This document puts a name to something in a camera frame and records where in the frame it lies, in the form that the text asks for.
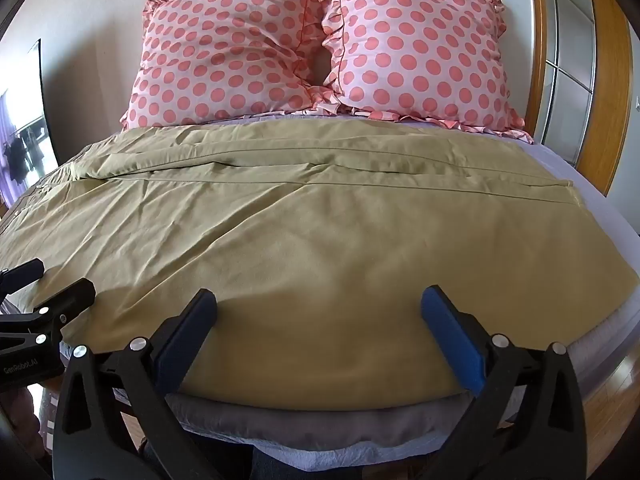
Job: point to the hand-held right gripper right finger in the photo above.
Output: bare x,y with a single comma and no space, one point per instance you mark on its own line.
452,345

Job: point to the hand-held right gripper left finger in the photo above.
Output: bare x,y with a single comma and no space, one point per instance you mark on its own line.
186,342

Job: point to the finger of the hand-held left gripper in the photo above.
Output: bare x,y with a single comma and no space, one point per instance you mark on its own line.
72,294
26,272

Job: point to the olive green bed sheet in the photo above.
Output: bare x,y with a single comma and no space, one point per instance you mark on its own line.
300,260

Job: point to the grey blanket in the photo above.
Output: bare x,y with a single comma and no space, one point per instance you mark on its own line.
320,417

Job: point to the bed with lavender sheet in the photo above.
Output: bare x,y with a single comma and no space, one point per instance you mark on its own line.
590,190

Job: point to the pink polka dot pillow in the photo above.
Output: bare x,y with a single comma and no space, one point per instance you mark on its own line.
220,55
420,45

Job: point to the wooden framed glass door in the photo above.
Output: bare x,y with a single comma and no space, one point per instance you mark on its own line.
575,60

